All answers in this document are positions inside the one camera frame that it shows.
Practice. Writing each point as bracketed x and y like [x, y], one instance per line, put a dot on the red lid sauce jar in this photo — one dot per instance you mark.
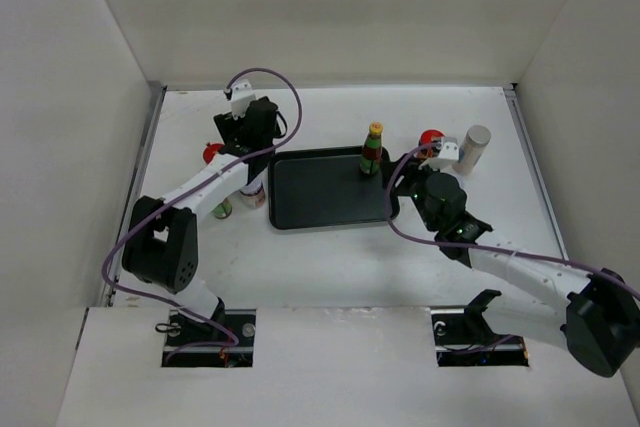
[431, 139]
[210, 151]

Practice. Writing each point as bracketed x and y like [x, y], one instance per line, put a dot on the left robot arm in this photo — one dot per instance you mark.
[165, 253]

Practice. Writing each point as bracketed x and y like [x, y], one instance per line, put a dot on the black plastic tray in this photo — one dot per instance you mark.
[318, 188]

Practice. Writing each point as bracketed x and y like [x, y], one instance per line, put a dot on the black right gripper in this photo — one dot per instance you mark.
[409, 169]

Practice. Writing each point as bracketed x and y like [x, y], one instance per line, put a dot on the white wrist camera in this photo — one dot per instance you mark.
[239, 96]
[445, 152]

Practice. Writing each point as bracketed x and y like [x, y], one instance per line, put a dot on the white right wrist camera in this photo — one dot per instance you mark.
[445, 152]

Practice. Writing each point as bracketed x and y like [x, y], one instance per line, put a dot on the white lid small jar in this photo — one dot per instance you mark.
[253, 194]

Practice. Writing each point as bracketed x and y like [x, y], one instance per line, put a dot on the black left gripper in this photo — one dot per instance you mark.
[229, 126]

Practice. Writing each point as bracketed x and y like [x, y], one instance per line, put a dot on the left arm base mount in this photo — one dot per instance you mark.
[190, 344]

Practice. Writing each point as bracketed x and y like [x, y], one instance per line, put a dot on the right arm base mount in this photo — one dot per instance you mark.
[463, 338]

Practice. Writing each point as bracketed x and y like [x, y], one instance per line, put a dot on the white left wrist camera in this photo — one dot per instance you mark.
[239, 96]

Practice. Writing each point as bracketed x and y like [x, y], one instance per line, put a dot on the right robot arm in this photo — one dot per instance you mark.
[592, 314]

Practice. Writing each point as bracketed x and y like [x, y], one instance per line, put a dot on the silver lid white canister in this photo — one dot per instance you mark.
[475, 142]

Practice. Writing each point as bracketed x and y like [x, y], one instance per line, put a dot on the yellow cap sauce bottle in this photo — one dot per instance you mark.
[223, 210]
[371, 152]

